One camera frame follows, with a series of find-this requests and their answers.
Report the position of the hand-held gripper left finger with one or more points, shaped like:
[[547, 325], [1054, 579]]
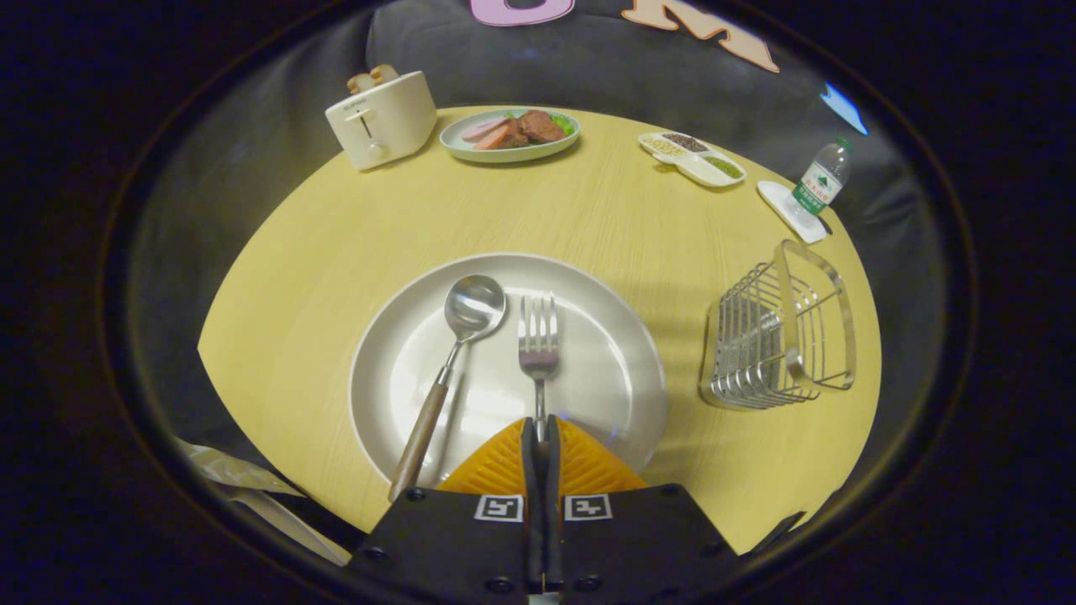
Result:
[[531, 487]]

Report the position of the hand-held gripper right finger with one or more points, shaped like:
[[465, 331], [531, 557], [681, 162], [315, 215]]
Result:
[[553, 504]]

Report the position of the large white plate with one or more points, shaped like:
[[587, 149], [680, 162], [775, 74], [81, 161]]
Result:
[[605, 370]]

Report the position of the clear plastic bag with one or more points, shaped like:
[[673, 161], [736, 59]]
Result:
[[227, 470]]

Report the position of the small green plate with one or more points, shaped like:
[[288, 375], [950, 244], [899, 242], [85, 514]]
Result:
[[508, 154]]

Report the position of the pink sausage slice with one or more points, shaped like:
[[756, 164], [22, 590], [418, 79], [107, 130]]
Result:
[[481, 128], [496, 139]]

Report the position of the white divided seasoning dish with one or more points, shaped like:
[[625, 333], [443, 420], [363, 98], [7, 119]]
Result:
[[693, 166]]

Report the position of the brown meat slice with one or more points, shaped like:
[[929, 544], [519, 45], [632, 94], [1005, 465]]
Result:
[[540, 126]]

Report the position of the green lettuce leaf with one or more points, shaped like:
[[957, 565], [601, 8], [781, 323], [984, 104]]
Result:
[[565, 124]]

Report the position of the white square coaster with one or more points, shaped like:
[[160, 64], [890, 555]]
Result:
[[777, 202]]

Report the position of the white toaster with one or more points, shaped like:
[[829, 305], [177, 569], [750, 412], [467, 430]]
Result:
[[395, 122]]

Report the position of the clear water bottle green label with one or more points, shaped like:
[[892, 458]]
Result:
[[820, 181]]

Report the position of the toast slice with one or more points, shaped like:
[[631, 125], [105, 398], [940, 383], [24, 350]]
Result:
[[385, 74], [360, 83]]

